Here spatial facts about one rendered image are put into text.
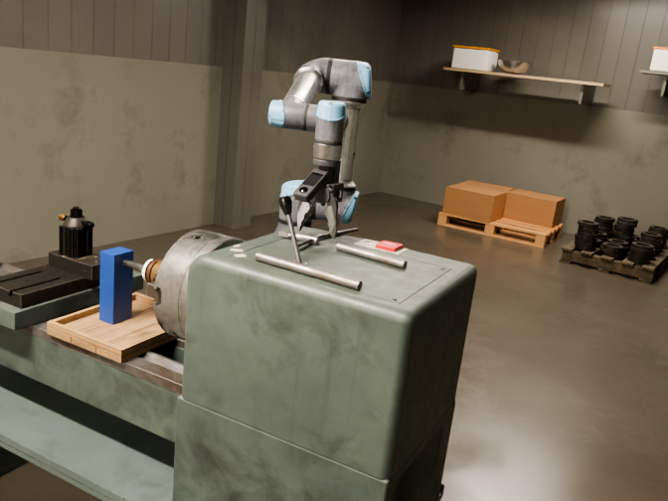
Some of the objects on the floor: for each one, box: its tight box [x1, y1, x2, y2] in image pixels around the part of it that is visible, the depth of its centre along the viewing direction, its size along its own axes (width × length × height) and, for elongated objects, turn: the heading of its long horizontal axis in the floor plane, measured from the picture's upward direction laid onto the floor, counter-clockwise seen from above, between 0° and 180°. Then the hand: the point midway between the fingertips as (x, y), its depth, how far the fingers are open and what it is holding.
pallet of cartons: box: [437, 180, 566, 249], centre depth 809 cm, size 134×94×48 cm
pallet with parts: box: [559, 215, 668, 284], centre depth 719 cm, size 96×136×49 cm
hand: (315, 233), depth 180 cm, fingers open, 10 cm apart
